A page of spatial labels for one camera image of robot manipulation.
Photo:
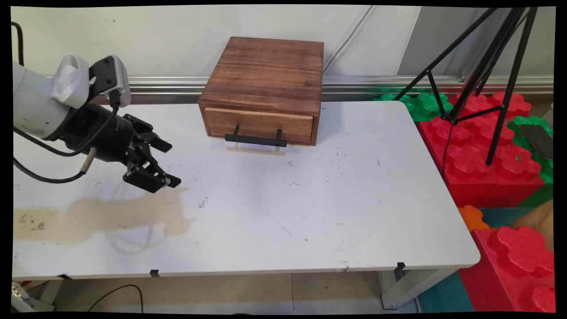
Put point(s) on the large red foam block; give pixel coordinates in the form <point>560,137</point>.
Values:
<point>469,159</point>

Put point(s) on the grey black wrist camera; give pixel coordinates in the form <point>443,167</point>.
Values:
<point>113,75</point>

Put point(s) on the black tripod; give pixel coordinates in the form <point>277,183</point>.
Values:
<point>516,66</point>

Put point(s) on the red giant building blocks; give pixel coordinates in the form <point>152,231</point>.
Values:
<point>445,294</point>

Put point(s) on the orange foam block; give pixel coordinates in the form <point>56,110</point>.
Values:
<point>473,218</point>

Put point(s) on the black smartphone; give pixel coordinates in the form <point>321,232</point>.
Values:
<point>538,139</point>

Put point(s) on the tan brown object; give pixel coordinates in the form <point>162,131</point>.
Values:
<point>538,219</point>

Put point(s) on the aluminium wall rail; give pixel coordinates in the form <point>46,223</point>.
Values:
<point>168,84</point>

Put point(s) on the white table leg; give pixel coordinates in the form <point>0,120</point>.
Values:
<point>412,285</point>

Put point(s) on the black tape piece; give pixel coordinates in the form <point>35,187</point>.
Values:
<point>400,268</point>
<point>154,273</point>
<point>64,277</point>

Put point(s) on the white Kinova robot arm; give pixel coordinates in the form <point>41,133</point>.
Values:
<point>35,102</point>

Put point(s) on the green foam block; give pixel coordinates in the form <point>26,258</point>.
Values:
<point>542,170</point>
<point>425,105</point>

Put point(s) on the brown wooden drawer cabinet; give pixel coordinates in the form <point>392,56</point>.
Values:
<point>270,66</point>

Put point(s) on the diagonal metal wall strip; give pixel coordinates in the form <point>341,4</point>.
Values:
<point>350,40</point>

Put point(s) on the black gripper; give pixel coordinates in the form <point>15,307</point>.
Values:
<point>104,135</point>

